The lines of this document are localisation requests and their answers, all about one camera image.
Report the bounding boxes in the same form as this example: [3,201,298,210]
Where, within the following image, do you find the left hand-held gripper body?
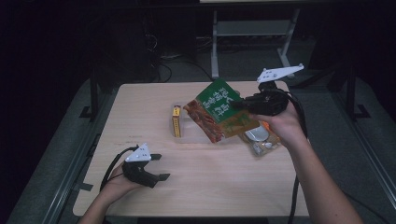
[120,142,161,189]

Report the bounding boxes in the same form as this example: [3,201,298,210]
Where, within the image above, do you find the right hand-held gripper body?
[241,63,305,117]

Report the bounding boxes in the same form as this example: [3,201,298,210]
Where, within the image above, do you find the green and gold seasoning packet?
[182,77,261,144]

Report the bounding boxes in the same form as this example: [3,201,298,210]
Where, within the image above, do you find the clear plastic container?
[171,104,247,145]

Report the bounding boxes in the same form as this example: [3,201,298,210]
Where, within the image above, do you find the person's left hand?
[98,161,148,202]

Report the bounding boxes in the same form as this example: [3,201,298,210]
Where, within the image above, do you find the person's right hand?
[247,101,308,151]

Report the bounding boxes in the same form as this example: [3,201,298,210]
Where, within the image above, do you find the yellow box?
[171,105,183,139]

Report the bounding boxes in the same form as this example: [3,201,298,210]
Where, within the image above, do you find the white metal stand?
[210,8,302,79]

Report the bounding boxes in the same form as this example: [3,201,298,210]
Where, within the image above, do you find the black metal stand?
[78,73,101,121]
[326,60,372,121]

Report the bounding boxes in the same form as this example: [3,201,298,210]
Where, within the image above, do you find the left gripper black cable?
[99,145,140,192]

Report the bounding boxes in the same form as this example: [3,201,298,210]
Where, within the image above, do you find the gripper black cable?
[276,88,310,224]
[99,145,140,192]

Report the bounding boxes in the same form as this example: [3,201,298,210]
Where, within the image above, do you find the black floor cables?
[146,31,216,84]

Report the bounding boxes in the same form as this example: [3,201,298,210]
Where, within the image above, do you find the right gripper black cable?
[276,88,310,224]

